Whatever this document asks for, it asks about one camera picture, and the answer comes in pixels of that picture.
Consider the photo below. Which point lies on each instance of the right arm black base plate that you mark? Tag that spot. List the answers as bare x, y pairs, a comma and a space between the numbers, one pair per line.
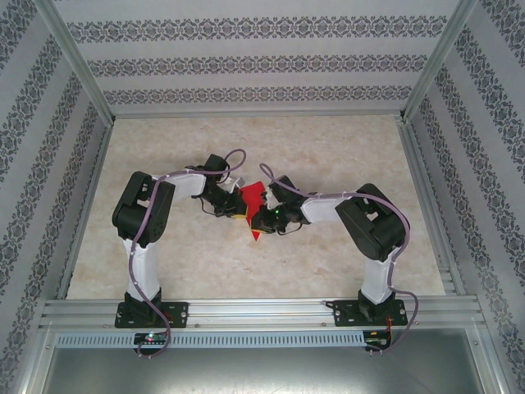
344, 314

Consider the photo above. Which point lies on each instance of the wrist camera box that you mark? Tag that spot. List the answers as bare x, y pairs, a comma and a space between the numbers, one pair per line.
268, 197
237, 182

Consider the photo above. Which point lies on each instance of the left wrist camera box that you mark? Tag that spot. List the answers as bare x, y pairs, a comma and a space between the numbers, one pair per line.
237, 182

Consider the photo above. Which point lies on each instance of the red paper sheet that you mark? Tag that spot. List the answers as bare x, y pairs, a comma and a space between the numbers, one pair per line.
252, 197

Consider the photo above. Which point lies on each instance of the aluminium frame post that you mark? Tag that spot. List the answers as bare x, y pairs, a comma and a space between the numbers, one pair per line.
439, 57
74, 57

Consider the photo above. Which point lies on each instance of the grey metal sheet panel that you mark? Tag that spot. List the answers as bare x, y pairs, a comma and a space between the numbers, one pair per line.
262, 373

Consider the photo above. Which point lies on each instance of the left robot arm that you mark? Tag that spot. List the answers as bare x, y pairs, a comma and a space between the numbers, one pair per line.
131, 217

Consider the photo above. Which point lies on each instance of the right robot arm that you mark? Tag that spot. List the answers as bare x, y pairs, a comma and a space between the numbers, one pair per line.
369, 234

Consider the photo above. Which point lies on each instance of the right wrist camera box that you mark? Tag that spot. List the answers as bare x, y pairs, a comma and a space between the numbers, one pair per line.
268, 197

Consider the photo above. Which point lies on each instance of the aluminium mounting rail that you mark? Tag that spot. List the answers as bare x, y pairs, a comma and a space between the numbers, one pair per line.
262, 312

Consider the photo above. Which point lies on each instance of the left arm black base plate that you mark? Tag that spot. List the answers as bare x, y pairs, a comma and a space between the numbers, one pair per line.
180, 314

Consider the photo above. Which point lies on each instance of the aluminium side rail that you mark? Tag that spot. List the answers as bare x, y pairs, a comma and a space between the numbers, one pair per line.
88, 205
414, 164

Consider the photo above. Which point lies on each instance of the aluminium back rail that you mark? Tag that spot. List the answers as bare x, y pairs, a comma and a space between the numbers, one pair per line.
254, 113

